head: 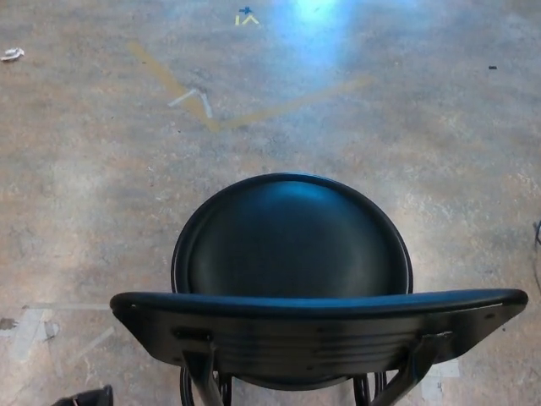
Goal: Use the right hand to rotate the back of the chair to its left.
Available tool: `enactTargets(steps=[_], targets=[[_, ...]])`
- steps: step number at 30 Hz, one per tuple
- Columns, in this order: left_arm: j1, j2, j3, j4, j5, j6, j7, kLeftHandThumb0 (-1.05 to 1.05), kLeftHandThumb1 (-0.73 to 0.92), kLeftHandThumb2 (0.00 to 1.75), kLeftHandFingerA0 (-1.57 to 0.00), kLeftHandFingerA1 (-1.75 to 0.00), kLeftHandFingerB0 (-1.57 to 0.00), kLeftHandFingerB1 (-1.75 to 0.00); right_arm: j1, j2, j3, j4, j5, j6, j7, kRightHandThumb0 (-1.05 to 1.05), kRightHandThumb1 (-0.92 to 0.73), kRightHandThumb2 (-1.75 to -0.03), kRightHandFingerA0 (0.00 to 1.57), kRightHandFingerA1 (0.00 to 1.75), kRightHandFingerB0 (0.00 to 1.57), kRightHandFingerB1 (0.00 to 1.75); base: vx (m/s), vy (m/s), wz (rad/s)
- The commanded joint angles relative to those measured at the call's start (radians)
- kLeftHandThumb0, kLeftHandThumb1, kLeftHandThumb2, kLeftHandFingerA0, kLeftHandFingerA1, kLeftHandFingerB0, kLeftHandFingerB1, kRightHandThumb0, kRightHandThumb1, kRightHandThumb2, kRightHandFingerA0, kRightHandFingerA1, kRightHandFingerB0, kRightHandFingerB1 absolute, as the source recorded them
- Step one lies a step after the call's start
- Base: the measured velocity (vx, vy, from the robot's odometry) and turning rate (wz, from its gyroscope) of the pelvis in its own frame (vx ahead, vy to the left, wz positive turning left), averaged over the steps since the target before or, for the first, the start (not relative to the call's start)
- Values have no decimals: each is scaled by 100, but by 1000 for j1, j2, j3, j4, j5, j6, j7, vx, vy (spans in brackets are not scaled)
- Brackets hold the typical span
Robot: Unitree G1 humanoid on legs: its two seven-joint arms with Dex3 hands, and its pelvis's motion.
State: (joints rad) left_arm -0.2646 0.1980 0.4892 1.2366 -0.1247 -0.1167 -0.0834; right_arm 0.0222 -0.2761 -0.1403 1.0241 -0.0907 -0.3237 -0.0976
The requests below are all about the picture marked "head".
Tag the crumpled white paper scrap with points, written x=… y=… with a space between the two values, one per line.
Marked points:
x=12 y=54

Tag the black robot foot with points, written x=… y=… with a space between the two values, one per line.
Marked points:
x=91 y=396

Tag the black round-seat chair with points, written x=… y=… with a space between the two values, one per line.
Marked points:
x=291 y=241

